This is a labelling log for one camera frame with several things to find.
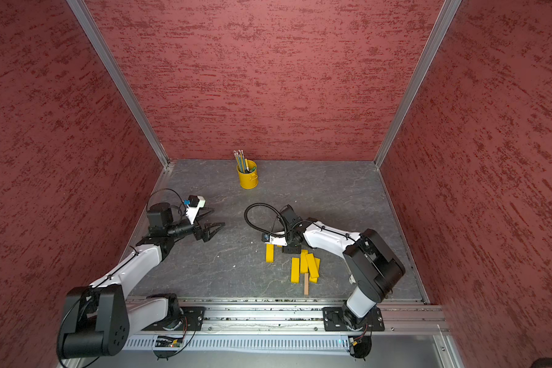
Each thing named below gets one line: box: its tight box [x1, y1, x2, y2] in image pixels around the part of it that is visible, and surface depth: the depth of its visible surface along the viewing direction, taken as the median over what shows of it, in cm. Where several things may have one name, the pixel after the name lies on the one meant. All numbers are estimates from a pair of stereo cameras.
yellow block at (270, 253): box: [265, 243, 276, 263], surface depth 89 cm
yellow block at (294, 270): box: [290, 256, 300, 284], surface depth 86 cm
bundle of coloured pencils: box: [233, 148, 250, 174], surface depth 105 cm
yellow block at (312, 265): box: [305, 253, 319, 279], surface depth 86 cm
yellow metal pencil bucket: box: [236, 159, 259, 190], surface depth 106 cm
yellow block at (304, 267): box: [300, 249, 309, 274], surface depth 87 cm
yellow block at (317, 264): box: [308, 256, 321, 284], surface depth 85 cm
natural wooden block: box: [303, 272, 309, 296], surface depth 82 cm
